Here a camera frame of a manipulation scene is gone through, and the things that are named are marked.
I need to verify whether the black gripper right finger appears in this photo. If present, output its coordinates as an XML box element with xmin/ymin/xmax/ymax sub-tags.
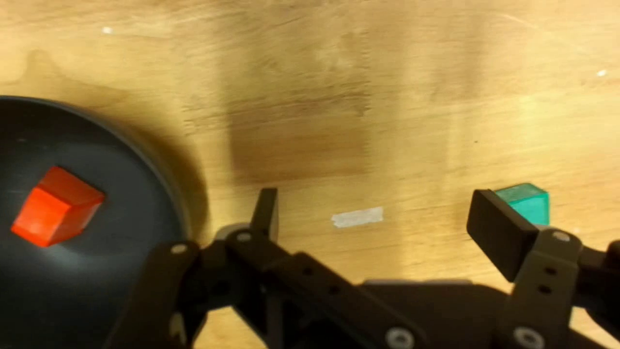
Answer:
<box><xmin>464</xmin><ymin>188</ymin><xmax>620</xmax><ymax>349</ymax></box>

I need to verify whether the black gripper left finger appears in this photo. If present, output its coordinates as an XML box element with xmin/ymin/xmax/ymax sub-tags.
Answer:
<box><xmin>104</xmin><ymin>186</ymin><xmax>429</xmax><ymax>349</ymax></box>

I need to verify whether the green block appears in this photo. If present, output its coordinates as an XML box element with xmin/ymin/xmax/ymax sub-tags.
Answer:
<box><xmin>491</xmin><ymin>180</ymin><xmax>552</xmax><ymax>229</ymax></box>

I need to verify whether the orange block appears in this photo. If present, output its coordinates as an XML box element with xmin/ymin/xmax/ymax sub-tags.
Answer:
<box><xmin>9</xmin><ymin>165</ymin><xmax>108</xmax><ymax>250</ymax></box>

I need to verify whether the black bowl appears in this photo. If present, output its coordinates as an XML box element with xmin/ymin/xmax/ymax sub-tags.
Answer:
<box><xmin>0</xmin><ymin>95</ymin><xmax>197</xmax><ymax>349</ymax></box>

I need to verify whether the white tape strip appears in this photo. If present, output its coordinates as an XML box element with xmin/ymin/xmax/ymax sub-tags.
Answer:
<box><xmin>329</xmin><ymin>206</ymin><xmax>385</xmax><ymax>231</ymax></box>

